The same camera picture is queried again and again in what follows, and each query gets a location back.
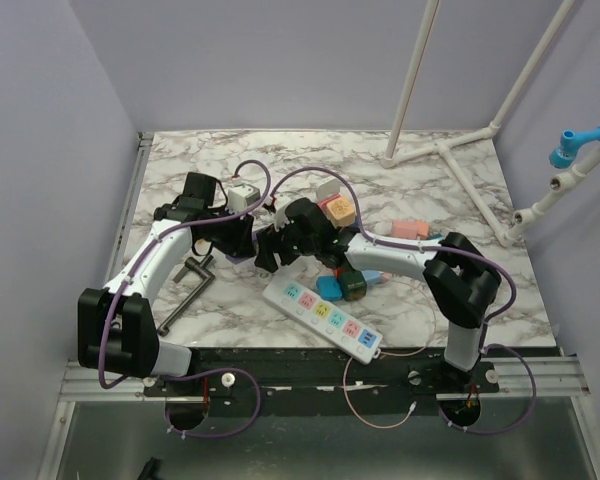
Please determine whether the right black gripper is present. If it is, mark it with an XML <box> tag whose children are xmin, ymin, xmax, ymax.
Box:
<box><xmin>254</xmin><ymin>218</ymin><xmax>318</xmax><ymax>274</ymax></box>

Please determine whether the blue cube socket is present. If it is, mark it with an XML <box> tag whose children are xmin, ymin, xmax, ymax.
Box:
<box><xmin>315</xmin><ymin>275</ymin><xmax>343</xmax><ymax>302</ymax></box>

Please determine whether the dark green cube socket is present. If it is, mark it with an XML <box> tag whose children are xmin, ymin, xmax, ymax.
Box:
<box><xmin>338</xmin><ymin>270</ymin><xmax>367</xmax><ymax>302</ymax></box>

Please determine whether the white pvc pipe frame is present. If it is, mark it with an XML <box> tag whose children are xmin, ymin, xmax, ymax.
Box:
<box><xmin>383</xmin><ymin>0</ymin><xmax>600</xmax><ymax>249</ymax></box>

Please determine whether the pink flat adapter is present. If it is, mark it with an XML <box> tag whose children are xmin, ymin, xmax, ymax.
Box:
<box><xmin>415</xmin><ymin>221</ymin><xmax>430</xmax><ymax>240</ymax></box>

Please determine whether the light blue usb charger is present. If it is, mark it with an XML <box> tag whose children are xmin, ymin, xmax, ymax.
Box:
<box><xmin>362</xmin><ymin>270</ymin><xmax>392</xmax><ymax>286</ymax></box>

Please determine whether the white power strip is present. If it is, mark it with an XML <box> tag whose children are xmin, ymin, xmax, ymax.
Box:
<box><xmin>263</xmin><ymin>276</ymin><xmax>383</xmax><ymax>365</ymax></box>

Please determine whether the purple usb power strip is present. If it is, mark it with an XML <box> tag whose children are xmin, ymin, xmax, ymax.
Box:
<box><xmin>225</xmin><ymin>251</ymin><xmax>255</xmax><ymax>264</ymax></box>

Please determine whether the aluminium extrusion rail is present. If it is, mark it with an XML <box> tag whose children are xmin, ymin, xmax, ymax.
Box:
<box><xmin>59</xmin><ymin>357</ymin><xmax>590</xmax><ymax>402</ymax></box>

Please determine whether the blue pipe fitting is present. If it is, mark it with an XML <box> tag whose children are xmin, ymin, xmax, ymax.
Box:
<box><xmin>549</xmin><ymin>126</ymin><xmax>600</xmax><ymax>169</ymax></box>

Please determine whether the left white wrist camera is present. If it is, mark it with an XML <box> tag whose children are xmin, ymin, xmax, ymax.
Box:
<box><xmin>226</xmin><ymin>182</ymin><xmax>261</xmax><ymax>214</ymax></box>

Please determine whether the beige cube adapter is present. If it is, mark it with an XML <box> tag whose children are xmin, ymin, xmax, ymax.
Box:
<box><xmin>325</xmin><ymin>196</ymin><xmax>356</xmax><ymax>228</ymax></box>

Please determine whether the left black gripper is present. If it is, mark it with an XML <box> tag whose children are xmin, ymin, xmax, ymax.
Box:
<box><xmin>202</xmin><ymin>204</ymin><xmax>256</xmax><ymax>258</ymax></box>

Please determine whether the pink cube socket adapter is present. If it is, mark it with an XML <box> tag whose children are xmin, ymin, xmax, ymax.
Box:
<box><xmin>391</xmin><ymin>220</ymin><xmax>420</xmax><ymax>240</ymax></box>

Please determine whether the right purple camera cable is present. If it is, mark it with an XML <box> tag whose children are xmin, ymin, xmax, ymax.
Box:
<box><xmin>268</xmin><ymin>167</ymin><xmax>537</xmax><ymax>436</ymax></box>

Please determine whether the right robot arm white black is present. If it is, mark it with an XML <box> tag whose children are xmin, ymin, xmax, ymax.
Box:
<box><xmin>255</xmin><ymin>198</ymin><xmax>502</xmax><ymax>392</ymax></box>

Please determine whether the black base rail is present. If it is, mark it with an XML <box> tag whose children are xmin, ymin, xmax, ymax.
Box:
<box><xmin>152</xmin><ymin>347</ymin><xmax>499</xmax><ymax>417</ymax></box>

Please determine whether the dark metal t-handle key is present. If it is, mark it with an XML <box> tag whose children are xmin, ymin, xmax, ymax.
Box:
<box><xmin>157</xmin><ymin>254</ymin><xmax>216</xmax><ymax>336</ymax></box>

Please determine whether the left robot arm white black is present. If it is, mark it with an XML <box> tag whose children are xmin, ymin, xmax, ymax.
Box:
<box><xmin>77</xmin><ymin>172</ymin><xmax>261</xmax><ymax>395</ymax></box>

